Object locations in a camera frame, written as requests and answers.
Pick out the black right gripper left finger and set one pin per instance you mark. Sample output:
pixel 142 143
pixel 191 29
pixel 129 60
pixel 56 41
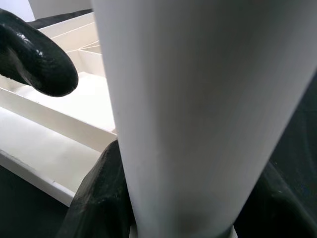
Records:
pixel 99 203

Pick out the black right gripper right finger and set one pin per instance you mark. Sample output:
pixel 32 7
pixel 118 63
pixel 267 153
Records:
pixel 280 213

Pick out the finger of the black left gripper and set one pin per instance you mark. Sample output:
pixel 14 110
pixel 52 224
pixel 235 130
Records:
pixel 49 69

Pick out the white plastic children table top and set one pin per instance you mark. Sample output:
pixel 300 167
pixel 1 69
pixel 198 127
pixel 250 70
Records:
pixel 49 148

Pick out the white plastic table leg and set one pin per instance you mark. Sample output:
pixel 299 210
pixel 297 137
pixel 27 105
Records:
pixel 198 111

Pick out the black table cloth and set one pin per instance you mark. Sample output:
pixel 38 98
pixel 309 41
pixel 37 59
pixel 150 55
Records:
pixel 24 210

